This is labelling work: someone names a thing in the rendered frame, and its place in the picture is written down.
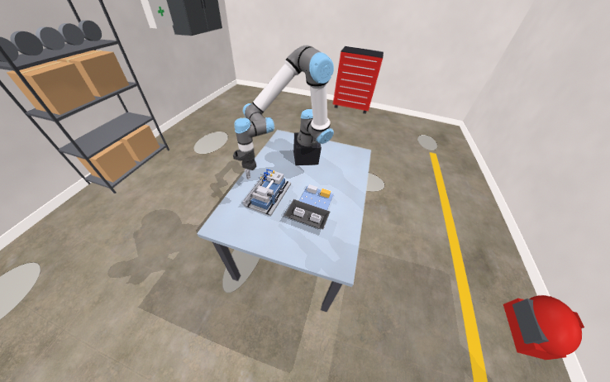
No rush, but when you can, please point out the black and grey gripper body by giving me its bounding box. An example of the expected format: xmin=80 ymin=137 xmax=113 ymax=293
xmin=233 ymin=141 xmax=257 ymax=170

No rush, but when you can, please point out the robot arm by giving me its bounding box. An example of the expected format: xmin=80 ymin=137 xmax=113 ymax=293
xmin=235 ymin=45 xmax=334 ymax=146

